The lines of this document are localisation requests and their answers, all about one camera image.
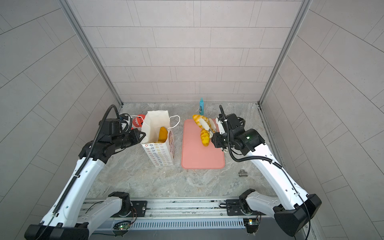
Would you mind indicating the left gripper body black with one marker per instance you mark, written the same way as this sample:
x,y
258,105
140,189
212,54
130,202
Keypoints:
x,y
126,139

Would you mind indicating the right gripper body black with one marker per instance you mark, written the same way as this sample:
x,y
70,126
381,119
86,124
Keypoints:
x,y
220,139

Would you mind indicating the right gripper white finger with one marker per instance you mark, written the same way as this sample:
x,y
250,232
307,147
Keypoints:
x,y
206,126
213,125

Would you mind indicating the striped twisted fake bread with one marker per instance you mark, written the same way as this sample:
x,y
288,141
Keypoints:
x,y
196,120

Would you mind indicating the braided fake bread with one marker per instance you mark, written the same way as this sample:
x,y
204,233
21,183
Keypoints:
x,y
205,137

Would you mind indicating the white printed paper bag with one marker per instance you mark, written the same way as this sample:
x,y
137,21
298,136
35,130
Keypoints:
x,y
160,154

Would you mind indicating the long loaf fake bread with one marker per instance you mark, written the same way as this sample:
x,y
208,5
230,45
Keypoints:
x,y
163,135

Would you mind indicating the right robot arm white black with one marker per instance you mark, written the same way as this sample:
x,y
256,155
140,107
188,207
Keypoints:
x,y
292,208

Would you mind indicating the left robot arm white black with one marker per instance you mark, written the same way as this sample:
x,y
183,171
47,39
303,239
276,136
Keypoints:
x,y
63,221

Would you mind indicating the teal small bottle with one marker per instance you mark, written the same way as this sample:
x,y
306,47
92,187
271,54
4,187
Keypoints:
x,y
201,107

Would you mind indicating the red shark plush toy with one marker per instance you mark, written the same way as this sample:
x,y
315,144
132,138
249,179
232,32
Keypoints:
x,y
137,121

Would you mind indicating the pink plastic tray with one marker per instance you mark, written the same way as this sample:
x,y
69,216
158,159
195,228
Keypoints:
x,y
194,155

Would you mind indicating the small grey metal fitting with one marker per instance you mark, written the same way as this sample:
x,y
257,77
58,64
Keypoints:
x,y
243,173

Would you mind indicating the left green circuit board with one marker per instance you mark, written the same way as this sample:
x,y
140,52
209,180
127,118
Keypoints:
x,y
122,226

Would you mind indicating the right circuit board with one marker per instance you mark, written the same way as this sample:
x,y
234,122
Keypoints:
x,y
251,225

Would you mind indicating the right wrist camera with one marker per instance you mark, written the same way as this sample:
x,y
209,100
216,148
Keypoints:
x,y
234,121

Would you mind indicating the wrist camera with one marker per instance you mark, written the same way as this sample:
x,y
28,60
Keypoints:
x,y
114,127
234,121

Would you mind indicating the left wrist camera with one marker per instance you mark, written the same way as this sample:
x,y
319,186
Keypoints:
x,y
114,127

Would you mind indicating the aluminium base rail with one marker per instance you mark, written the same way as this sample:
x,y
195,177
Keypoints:
x,y
201,213

